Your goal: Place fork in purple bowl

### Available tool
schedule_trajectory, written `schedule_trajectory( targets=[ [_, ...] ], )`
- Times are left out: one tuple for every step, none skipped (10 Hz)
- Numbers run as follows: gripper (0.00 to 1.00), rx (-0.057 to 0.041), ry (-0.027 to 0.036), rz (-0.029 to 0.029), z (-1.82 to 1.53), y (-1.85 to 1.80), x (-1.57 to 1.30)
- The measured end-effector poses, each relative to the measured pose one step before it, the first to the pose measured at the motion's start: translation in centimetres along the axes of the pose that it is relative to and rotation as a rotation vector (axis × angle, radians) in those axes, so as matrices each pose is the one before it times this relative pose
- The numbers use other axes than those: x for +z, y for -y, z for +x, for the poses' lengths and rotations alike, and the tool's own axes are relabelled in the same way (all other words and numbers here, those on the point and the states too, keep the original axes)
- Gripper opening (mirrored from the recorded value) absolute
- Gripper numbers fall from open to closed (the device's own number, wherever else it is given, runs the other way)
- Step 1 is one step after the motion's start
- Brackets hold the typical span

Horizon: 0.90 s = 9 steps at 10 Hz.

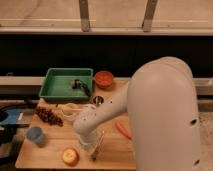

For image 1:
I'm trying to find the orange carrot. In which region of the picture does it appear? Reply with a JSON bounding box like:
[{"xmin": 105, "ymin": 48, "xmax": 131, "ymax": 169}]
[{"xmin": 115, "ymin": 121, "xmax": 132, "ymax": 140}]

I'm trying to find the small metal cup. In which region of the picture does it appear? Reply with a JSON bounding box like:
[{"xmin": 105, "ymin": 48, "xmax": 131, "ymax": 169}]
[{"xmin": 92, "ymin": 96, "xmax": 104, "ymax": 106}]

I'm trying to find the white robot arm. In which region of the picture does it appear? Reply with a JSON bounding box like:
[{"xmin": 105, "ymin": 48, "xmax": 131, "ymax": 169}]
[{"xmin": 74, "ymin": 57, "xmax": 202, "ymax": 171}]

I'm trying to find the dark red grape bunch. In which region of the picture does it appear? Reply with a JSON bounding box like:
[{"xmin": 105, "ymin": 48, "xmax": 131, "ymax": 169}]
[{"xmin": 35, "ymin": 107, "xmax": 63, "ymax": 127}]

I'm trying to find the blue plastic cup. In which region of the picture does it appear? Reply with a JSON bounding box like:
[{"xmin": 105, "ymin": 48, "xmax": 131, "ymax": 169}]
[{"xmin": 26, "ymin": 126, "xmax": 45, "ymax": 145}]

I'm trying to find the black brush in tray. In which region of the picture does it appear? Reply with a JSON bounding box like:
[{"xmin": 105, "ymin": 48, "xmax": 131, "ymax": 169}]
[{"xmin": 71, "ymin": 79, "xmax": 91, "ymax": 97}]

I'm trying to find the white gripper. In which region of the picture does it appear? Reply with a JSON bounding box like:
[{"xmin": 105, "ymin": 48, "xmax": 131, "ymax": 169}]
[{"xmin": 79, "ymin": 131, "xmax": 102, "ymax": 154}]

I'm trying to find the orange bowl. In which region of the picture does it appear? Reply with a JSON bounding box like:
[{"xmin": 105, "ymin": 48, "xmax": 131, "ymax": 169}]
[{"xmin": 94, "ymin": 71, "xmax": 114, "ymax": 89}]

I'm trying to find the green plastic tray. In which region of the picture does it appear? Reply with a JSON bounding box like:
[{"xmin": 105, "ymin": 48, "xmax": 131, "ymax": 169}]
[{"xmin": 39, "ymin": 68, "xmax": 93, "ymax": 102}]

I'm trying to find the blue black device at left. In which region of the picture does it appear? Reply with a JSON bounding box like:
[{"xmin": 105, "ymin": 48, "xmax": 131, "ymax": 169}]
[{"xmin": 0, "ymin": 104, "xmax": 35, "ymax": 145}]

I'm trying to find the yellow orange round fruit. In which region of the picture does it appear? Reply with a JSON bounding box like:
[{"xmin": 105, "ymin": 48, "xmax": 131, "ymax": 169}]
[{"xmin": 62, "ymin": 148, "xmax": 79, "ymax": 166}]

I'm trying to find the silver metal fork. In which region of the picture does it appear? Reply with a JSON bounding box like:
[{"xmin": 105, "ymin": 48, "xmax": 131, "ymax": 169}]
[{"xmin": 91, "ymin": 131, "xmax": 105, "ymax": 161}]

